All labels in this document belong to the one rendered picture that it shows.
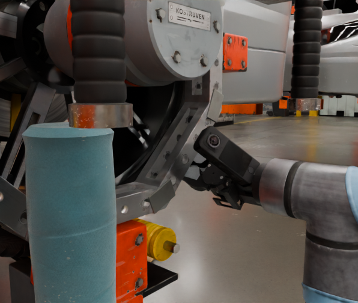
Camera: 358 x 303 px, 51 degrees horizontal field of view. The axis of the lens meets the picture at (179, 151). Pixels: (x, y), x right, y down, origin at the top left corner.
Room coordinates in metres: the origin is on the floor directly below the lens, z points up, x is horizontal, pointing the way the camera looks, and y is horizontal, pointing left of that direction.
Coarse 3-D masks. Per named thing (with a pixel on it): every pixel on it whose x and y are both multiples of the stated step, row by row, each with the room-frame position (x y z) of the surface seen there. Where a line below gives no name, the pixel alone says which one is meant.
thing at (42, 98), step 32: (32, 0) 0.56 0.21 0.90; (0, 32) 0.52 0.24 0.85; (32, 32) 0.60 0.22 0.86; (32, 64) 0.60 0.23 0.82; (32, 96) 0.56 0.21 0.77; (64, 96) 0.61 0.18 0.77; (128, 96) 0.84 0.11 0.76; (160, 96) 0.77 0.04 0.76; (128, 128) 0.69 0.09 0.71; (160, 128) 0.73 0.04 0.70; (0, 160) 0.53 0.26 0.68; (128, 160) 0.69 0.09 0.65
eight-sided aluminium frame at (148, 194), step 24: (216, 72) 0.72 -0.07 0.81; (192, 96) 0.73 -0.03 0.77; (216, 96) 0.71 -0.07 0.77; (192, 120) 0.69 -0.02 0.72; (216, 120) 0.71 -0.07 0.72; (168, 144) 0.68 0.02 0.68; (192, 144) 0.66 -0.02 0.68; (144, 168) 0.65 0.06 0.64; (168, 168) 0.62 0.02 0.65; (0, 192) 0.42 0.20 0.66; (120, 192) 0.59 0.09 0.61; (144, 192) 0.58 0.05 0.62; (168, 192) 0.61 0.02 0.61; (0, 216) 0.41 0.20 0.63; (24, 216) 0.44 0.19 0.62; (120, 216) 0.54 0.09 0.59
